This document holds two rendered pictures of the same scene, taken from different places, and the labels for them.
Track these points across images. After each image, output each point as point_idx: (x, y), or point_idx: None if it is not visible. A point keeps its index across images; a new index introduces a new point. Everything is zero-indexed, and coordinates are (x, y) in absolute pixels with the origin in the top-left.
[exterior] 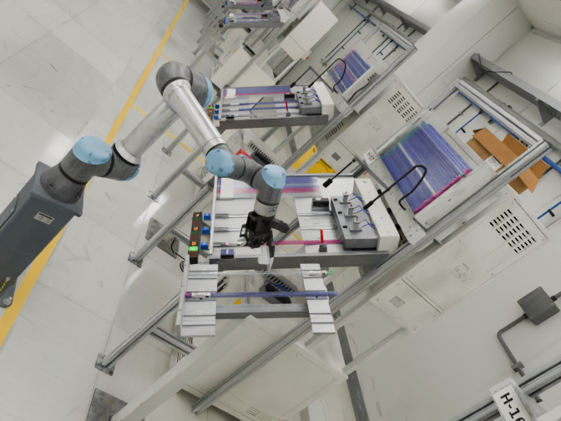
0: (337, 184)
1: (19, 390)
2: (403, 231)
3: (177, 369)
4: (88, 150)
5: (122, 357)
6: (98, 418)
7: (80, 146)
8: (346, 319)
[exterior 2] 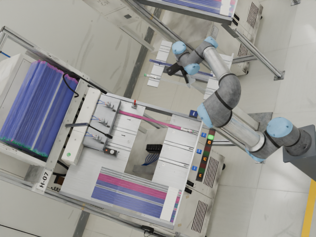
0: (79, 182)
1: (303, 123)
2: (87, 85)
3: None
4: (281, 117)
5: (250, 167)
6: (263, 127)
7: (287, 120)
8: None
